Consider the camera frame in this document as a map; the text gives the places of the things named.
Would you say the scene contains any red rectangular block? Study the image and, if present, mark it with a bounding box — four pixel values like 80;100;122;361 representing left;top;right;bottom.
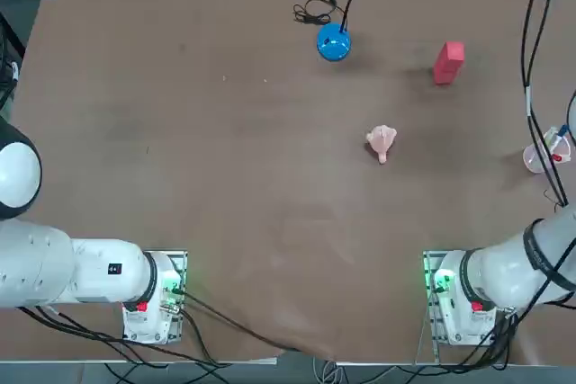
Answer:
433;40;466;86

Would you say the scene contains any white marker blue cap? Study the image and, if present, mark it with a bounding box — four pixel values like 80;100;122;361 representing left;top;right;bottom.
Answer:
552;124;570;151

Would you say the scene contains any blue desk lamp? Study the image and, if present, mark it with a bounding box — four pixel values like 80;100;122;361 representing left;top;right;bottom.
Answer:
316;0;401;62

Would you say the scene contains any black lamp power cable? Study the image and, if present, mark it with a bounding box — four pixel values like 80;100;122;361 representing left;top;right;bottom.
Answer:
292;0;338;25

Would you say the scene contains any black base cable on table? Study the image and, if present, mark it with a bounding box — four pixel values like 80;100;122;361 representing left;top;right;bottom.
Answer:
177;289;301;353

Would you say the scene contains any clear plastic cup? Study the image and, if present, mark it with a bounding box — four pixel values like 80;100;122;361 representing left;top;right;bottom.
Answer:
522;126;572;174

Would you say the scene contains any pink plush toy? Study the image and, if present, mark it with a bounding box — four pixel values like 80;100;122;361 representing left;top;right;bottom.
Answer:
364;125;399;165

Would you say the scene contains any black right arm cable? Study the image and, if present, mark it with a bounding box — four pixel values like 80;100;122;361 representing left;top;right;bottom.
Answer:
520;0;570;208

